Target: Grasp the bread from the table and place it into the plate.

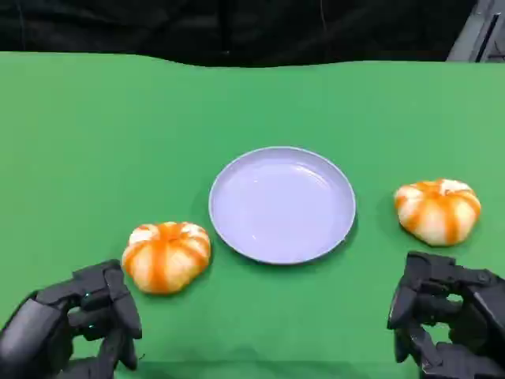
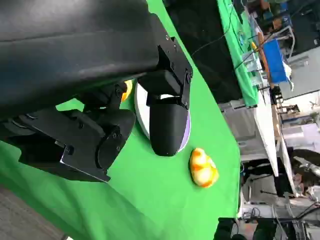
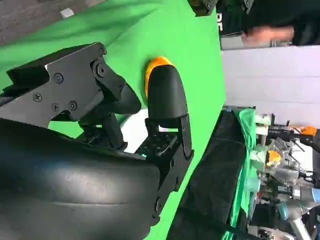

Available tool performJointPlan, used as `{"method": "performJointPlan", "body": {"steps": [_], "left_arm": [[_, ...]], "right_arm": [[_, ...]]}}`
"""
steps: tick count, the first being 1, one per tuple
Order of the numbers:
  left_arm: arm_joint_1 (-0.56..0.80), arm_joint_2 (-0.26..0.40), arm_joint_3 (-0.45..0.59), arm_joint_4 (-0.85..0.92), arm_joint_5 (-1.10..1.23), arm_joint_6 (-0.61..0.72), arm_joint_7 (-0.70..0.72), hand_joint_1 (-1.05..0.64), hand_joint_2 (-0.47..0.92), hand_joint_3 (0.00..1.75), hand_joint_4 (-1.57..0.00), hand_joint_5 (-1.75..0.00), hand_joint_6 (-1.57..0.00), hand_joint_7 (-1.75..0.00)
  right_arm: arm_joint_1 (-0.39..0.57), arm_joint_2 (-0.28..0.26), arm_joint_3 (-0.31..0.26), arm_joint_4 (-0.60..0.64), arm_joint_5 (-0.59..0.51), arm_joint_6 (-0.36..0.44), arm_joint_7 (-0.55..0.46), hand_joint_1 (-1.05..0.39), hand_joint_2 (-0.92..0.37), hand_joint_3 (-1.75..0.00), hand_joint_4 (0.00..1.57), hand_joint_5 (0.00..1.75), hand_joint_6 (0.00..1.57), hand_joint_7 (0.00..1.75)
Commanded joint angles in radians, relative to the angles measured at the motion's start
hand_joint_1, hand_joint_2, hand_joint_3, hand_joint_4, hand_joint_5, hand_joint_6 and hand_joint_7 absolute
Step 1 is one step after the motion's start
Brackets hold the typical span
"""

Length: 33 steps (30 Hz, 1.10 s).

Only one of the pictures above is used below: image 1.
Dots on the black backdrop cloth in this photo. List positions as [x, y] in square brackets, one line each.
[197, 23]

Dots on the lilac plate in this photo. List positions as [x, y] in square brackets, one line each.
[282, 205]

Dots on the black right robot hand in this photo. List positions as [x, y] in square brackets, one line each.
[477, 316]

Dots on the green table cloth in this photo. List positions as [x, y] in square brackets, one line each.
[118, 138]

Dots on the orange and white bread roll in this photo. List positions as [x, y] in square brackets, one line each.
[436, 215]
[165, 260]

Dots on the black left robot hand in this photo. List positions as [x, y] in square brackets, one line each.
[35, 339]

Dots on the grey machine frame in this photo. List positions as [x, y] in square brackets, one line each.
[473, 39]

